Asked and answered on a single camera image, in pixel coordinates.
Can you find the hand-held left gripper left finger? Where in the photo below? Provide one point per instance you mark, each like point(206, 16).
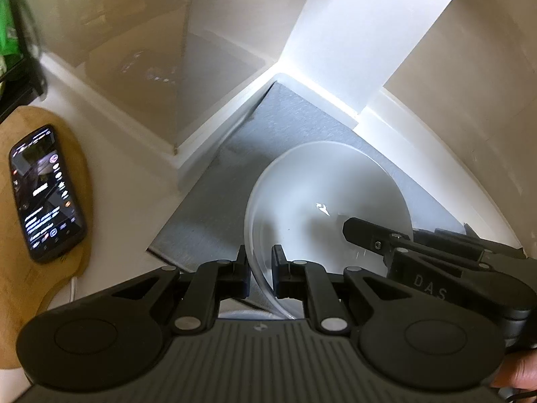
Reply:
point(243, 277)

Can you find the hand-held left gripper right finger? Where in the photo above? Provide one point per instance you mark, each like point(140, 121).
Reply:
point(280, 277)

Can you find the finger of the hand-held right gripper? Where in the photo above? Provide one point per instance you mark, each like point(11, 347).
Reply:
point(470, 243)
point(365, 233)

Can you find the plain white bowl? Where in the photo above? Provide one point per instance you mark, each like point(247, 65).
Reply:
point(319, 176)

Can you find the person's right hand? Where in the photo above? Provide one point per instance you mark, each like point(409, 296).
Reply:
point(518, 371)

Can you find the grey mat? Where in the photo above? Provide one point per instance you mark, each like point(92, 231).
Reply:
point(218, 193)

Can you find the black smartphone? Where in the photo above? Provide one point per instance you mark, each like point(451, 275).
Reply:
point(46, 193)

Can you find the wooden cutting board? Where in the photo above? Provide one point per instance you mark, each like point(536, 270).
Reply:
point(16, 294)

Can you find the clear splash guard panel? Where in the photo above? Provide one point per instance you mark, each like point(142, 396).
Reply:
point(126, 71)

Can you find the black shelf rack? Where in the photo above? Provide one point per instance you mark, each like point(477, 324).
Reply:
point(29, 29)

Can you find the green packet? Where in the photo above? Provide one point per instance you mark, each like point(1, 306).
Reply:
point(8, 21)

